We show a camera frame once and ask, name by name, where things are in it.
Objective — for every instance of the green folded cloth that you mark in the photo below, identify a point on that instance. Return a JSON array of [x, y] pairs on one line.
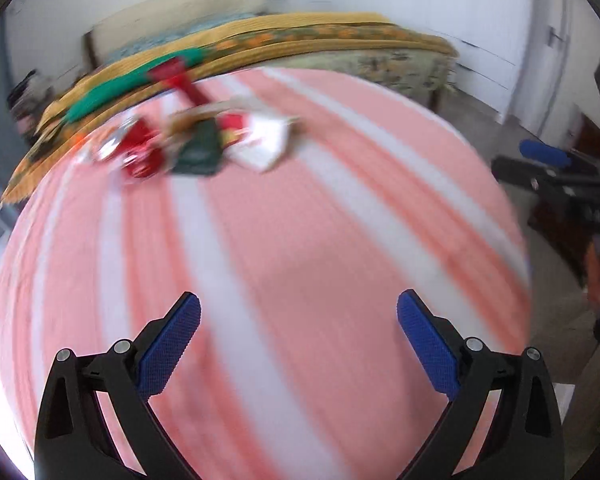
[[110, 92]]

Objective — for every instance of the dark green wrapper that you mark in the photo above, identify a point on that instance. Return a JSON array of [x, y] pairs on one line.
[[200, 152]]

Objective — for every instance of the red plastic funnel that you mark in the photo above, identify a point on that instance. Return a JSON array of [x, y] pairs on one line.
[[177, 80]]

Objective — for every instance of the leaf print bed sheet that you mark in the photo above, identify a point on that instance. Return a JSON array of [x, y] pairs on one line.
[[390, 66]]

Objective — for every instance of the white wardrobe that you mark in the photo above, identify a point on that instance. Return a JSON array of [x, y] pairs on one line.
[[430, 10]]

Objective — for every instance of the yellow dotted blanket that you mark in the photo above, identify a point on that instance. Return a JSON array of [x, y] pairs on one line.
[[260, 25]]

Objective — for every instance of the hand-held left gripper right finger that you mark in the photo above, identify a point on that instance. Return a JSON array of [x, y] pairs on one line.
[[427, 340]]

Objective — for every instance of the red foil snack bag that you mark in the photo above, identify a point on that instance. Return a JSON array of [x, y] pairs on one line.
[[141, 152]]

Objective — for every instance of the cream headboard cushion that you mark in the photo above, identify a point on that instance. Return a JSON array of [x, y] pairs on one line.
[[180, 15]]

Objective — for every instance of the wooden bed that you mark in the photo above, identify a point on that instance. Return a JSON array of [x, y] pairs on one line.
[[437, 90]]

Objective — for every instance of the white green drink carton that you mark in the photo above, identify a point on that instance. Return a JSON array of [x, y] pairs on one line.
[[266, 140]]

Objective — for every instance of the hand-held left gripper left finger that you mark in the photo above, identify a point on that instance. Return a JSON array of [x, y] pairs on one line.
[[172, 340]]

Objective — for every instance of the brown paper wrapper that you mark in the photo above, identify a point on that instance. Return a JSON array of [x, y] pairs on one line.
[[190, 121]]

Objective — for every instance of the orange floral quilt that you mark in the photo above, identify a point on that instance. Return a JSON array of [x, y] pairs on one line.
[[330, 35]]

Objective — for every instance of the white snack packet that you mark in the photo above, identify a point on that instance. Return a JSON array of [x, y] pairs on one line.
[[105, 146]]

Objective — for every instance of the pile of clothes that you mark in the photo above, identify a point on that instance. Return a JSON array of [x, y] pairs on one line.
[[27, 102]]

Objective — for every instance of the orange white striped tablecloth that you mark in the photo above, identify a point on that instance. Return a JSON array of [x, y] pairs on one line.
[[280, 260]]

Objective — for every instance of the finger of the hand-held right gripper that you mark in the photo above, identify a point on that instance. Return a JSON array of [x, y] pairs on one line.
[[545, 152], [520, 170]]

